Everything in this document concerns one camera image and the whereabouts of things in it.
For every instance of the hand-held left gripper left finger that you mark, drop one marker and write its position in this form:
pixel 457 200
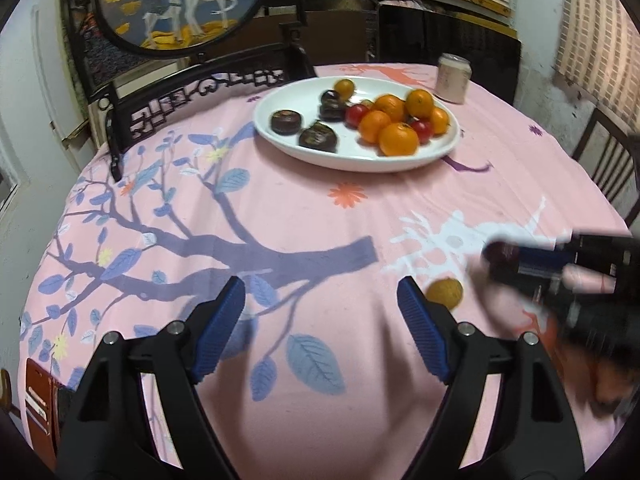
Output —
pixel 220 330

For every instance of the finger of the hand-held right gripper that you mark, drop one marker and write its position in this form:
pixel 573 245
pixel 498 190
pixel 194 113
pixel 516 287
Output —
pixel 540 295
pixel 542 260

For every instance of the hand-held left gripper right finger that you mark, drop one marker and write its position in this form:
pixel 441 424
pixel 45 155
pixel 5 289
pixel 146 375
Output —
pixel 425 330

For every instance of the small yellow bumpy fruit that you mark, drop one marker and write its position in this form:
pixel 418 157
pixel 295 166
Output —
pixel 444 292

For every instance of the dark purple water chestnut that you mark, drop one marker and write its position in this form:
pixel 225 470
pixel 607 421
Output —
pixel 330 95
pixel 496 256

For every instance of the red cherry tomato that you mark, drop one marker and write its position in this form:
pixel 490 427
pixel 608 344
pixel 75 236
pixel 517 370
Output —
pixel 356 115
pixel 422 130

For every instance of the dark chocolate cake front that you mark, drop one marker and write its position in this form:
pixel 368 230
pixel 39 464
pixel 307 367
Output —
pixel 318 137

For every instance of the dark round chocolate cake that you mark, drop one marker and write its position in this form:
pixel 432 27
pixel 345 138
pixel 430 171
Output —
pixel 285 121

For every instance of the dark chocolate cake back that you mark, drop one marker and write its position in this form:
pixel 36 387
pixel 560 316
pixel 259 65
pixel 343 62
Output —
pixel 332 111

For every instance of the white oval plate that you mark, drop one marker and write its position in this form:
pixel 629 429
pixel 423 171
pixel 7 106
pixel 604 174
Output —
pixel 280 95

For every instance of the yellow orange mandarin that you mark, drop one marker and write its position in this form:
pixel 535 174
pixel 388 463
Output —
pixel 345 87

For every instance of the dark wooden chair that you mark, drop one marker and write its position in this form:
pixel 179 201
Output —
pixel 610 170
pixel 190 5

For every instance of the pink printed tablecloth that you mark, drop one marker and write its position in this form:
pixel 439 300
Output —
pixel 350 240

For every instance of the red brown box white labels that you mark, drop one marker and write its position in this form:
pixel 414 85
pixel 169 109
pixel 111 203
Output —
pixel 40 400

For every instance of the black cabinet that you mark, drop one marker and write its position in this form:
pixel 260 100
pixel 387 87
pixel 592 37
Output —
pixel 450 40

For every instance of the white door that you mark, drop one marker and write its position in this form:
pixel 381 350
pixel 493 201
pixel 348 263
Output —
pixel 30 110

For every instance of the brown cardboard sheet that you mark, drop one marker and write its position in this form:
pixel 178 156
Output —
pixel 340 35

